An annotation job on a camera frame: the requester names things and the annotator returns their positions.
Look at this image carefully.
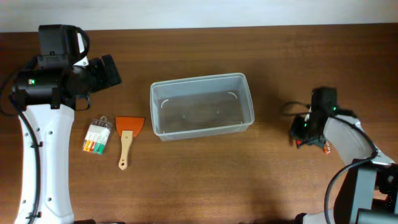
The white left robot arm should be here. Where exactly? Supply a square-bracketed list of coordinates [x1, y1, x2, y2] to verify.
[9, 24, 122, 223]

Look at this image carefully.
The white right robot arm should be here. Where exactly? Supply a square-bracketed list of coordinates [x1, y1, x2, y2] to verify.
[289, 87, 397, 224]

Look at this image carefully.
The clear plastic storage box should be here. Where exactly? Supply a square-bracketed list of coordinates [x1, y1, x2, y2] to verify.
[150, 73, 255, 141]

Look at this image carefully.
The orange bit holder strip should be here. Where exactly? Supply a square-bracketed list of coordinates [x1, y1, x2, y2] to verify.
[323, 141, 331, 154]

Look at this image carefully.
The white wrist camera, left arm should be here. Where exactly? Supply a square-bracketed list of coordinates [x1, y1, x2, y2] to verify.
[75, 33, 88, 67]

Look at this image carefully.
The clear case of coloured bits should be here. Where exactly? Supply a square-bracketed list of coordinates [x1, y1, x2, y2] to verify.
[82, 116, 113, 155]

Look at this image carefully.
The orange scraper with wooden handle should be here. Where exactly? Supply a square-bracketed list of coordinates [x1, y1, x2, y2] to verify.
[116, 116, 145, 170]

